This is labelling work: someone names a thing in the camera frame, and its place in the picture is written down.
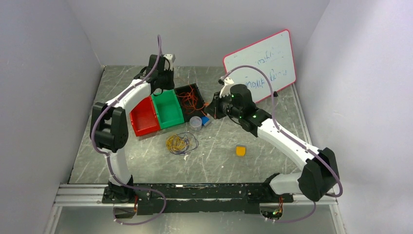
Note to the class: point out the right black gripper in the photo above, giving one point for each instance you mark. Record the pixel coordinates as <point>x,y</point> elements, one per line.
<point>213,109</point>

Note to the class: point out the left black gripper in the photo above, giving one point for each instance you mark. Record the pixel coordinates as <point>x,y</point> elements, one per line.
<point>171,85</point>

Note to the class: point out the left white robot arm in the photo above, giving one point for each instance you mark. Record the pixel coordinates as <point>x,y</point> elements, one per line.
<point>109,125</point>

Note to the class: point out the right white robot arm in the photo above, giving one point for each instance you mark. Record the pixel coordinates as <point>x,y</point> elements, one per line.
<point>318,168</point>

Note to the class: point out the blue eraser block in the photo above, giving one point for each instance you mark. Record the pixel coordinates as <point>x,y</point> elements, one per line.
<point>205,121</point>

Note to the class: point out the clear round container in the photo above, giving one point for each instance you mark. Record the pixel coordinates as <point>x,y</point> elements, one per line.
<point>195,123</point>

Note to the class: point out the black plastic bin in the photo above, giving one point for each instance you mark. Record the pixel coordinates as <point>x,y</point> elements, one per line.
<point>191,101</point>

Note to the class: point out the green plastic bin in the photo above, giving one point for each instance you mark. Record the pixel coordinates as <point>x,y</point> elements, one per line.
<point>168,109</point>

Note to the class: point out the red plastic bin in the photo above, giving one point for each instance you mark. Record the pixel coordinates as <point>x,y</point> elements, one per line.
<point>144,118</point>

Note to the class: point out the orange yellow block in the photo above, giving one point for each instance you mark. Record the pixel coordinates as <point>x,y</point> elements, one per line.
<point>240,151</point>

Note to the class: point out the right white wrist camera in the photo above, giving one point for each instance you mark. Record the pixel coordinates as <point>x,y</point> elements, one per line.
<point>227,84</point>

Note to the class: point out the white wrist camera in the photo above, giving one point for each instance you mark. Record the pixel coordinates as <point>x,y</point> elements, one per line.
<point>227,84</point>
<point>169,60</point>

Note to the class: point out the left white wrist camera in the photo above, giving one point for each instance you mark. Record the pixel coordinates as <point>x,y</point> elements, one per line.
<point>169,60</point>

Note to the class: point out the white board with red frame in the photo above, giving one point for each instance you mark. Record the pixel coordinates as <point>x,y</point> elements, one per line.
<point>272,55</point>

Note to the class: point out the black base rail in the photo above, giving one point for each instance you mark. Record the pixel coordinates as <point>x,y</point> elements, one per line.
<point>157,198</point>

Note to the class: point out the aluminium frame rail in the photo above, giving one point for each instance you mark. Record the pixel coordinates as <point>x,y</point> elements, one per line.
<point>79,195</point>

